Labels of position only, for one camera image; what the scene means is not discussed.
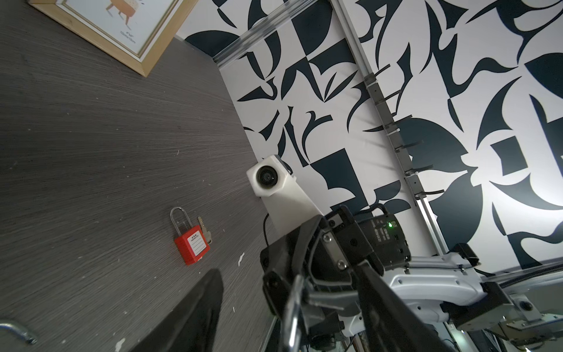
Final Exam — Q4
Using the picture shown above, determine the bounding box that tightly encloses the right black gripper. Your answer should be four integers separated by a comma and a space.
260, 206, 374, 317

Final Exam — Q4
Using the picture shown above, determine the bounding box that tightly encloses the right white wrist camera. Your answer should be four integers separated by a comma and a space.
246, 155, 322, 236

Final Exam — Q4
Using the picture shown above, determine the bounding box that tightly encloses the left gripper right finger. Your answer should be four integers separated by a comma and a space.
353, 263, 449, 351

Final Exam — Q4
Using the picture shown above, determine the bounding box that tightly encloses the small black padlock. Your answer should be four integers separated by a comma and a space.
278, 274, 305, 352

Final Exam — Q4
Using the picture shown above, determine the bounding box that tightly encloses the small brass key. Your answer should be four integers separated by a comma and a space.
197, 216, 213, 244

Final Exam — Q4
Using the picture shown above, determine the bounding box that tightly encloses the blue padlock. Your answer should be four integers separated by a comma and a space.
0, 320, 38, 345

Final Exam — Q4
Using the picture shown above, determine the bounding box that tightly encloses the wooden picture frame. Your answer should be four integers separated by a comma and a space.
28, 0, 197, 77

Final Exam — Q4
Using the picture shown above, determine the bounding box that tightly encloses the red padlock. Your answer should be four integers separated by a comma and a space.
169, 207, 210, 265

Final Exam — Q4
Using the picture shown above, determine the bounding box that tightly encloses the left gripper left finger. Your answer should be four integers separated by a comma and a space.
132, 268, 224, 351

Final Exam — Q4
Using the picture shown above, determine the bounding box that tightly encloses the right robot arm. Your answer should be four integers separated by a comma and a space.
260, 203, 562, 351

